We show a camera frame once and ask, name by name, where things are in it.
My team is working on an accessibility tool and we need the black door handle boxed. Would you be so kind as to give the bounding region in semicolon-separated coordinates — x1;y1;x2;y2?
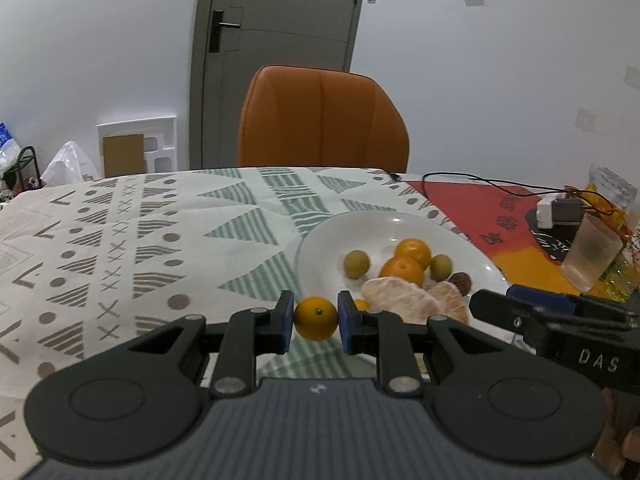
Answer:
209;10;241;54

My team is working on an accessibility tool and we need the patterned tablecloth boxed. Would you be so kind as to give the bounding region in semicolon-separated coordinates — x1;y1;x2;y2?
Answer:
0;166;506;480

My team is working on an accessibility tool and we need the blue plastic bag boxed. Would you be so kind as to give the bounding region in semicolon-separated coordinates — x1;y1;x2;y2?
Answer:
0;122;23;171

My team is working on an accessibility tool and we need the translucent plastic cup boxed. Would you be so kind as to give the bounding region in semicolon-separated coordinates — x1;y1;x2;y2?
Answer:
560;214;623;292

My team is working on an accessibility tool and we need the clear plastic packet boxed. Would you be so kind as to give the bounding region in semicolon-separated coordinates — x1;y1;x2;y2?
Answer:
595;225;640;303

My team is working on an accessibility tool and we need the white foam packaging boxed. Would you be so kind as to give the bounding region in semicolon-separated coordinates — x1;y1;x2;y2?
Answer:
96;116;178;180

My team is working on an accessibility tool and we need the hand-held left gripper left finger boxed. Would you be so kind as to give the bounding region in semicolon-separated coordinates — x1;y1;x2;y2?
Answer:
127;290;296;400

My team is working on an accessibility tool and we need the yellow snack pouch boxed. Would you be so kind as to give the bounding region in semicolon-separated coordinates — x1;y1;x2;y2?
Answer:
582;162;632;226

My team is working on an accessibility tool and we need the grey door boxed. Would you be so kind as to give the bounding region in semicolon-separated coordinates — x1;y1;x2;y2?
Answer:
189;0;370;170

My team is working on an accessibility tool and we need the black shoe rack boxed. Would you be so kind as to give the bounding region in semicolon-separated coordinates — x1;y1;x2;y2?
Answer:
0;146;40;196

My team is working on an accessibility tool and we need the grey power adapter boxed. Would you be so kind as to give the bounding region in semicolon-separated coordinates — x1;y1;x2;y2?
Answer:
552;199;583;225

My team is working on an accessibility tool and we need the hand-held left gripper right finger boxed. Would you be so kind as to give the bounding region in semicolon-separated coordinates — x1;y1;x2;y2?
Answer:
337;290;506;395

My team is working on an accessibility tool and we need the white plate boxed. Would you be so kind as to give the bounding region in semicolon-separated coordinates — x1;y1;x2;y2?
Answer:
294;210;506;378

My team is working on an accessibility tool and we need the clear plastic bag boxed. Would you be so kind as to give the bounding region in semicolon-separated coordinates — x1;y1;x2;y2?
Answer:
40;141;99;188

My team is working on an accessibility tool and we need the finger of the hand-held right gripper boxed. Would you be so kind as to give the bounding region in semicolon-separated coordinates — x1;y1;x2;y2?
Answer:
470;289;631;348
506;285;640;318

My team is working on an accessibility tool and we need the large orange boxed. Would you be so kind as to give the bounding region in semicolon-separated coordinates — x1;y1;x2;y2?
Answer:
378;256;426;286

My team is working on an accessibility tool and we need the small brown fruit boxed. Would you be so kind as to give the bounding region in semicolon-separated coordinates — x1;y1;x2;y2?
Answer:
447;271;472;297

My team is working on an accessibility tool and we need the black cable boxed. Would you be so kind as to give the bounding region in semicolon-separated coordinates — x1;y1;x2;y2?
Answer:
387;172;573;203

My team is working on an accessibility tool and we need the medium orange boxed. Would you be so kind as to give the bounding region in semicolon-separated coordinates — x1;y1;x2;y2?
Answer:
393;238;432;268

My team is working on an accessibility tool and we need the orange chair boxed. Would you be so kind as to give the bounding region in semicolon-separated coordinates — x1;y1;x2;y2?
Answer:
236;65;411;173

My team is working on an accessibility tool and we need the brown cardboard sheet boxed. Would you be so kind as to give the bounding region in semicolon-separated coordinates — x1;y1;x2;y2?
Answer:
102;133;147;177

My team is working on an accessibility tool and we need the small green fruit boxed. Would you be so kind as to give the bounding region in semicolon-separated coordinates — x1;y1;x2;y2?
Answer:
343;250;371;281
430;254;453;282

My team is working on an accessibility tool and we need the white power adapter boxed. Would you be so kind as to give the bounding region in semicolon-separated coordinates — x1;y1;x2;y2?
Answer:
536;199;566;229

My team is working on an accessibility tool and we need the person's right hand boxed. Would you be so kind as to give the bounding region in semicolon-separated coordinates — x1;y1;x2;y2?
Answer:
602;389;640;480

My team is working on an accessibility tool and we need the peeled pomelo segment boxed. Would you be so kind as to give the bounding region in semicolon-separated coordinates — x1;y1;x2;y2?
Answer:
425;282;471;326
361;277;442;324

